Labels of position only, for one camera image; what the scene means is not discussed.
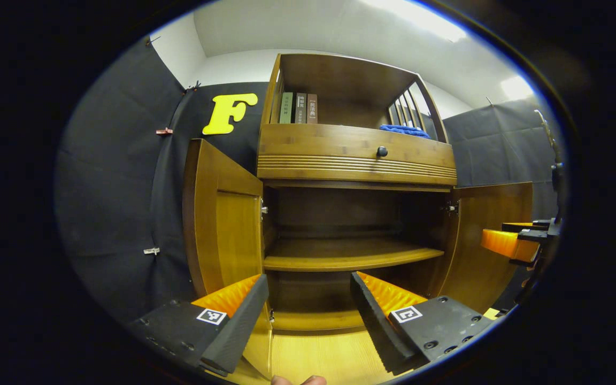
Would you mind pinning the reddish brown book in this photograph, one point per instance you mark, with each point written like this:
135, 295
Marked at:
312, 109

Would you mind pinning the black binder clip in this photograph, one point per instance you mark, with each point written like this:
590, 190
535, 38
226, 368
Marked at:
194, 85

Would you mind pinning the green book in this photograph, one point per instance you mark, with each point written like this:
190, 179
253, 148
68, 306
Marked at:
286, 108

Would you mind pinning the red clip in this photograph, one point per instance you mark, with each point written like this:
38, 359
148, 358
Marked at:
164, 131

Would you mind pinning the wooden drawer with black knob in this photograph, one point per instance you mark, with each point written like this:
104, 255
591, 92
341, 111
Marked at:
313, 147

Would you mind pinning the blue towel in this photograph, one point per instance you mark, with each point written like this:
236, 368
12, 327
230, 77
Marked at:
404, 131

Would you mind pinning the long ceiling light panel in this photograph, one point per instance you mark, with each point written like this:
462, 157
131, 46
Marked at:
420, 16

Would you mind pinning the dark brown book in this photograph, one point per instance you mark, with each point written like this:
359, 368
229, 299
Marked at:
300, 108

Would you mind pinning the wooden double-door shoe cabinet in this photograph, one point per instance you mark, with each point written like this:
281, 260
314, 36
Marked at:
351, 80

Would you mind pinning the small ceiling light panel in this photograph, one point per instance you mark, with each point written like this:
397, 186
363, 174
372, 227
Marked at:
516, 88

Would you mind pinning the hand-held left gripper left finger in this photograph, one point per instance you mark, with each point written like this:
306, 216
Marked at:
238, 326

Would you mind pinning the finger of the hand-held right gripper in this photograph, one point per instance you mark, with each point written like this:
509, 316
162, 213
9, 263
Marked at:
522, 226
503, 243

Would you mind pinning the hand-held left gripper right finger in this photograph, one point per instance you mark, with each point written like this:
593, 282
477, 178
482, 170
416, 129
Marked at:
375, 326

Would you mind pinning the white clip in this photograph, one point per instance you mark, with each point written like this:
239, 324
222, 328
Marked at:
152, 251

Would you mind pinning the wooden shoe cabinet door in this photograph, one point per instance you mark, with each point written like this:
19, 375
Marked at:
228, 230
479, 214

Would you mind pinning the black backdrop cloth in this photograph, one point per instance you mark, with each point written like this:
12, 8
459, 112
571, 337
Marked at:
115, 187

